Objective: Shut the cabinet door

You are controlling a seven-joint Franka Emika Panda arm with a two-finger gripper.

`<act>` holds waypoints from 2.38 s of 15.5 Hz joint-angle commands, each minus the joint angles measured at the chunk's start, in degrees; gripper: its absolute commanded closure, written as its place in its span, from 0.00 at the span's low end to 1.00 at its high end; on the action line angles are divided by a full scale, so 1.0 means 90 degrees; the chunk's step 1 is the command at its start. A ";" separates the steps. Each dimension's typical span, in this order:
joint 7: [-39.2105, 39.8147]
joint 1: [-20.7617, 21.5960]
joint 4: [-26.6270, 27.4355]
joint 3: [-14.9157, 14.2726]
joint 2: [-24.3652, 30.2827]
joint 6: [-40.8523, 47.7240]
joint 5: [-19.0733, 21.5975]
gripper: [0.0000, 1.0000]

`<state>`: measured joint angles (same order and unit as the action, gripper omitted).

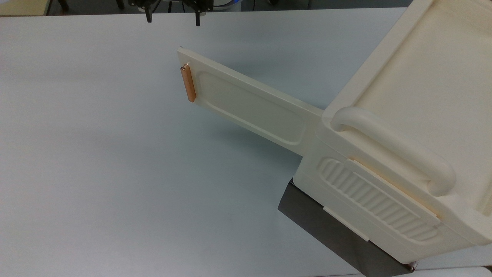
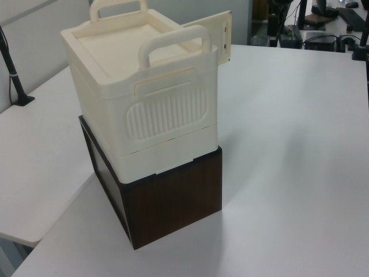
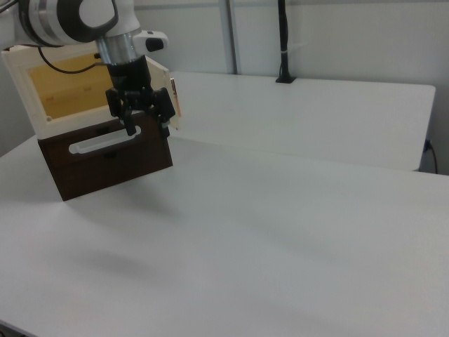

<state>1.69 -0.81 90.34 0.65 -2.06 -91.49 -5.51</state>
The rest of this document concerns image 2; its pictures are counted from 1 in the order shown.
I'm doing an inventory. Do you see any black monitor stand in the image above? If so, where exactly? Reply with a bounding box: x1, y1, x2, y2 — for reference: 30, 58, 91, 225
267, 0, 289, 47

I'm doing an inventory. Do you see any mesh waste bin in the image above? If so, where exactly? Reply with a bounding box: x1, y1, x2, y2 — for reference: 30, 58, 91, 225
250, 35, 269, 46

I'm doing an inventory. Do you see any brown wooden board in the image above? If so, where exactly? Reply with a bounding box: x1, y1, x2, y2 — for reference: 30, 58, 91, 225
304, 12, 336, 26

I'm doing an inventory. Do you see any black open-top box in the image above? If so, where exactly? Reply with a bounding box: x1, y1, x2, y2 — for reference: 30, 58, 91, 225
302, 31, 338, 52

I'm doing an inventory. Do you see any black clamped stand pole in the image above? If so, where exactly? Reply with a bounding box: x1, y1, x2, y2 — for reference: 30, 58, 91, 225
0, 25, 36, 108

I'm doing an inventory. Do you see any black camera stand clamp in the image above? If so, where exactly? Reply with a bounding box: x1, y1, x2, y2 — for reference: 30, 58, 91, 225
351, 17, 369, 62

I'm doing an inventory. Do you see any black computer keyboard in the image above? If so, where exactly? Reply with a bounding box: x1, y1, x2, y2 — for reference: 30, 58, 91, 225
341, 8, 369, 32

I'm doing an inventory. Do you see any cream plastic storage cabinet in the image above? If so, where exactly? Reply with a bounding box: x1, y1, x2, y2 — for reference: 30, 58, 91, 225
60, 0, 220, 184

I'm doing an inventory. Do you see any cream plastic cabinet door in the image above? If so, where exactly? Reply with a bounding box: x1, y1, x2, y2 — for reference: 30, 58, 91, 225
182, 10, 234, 66

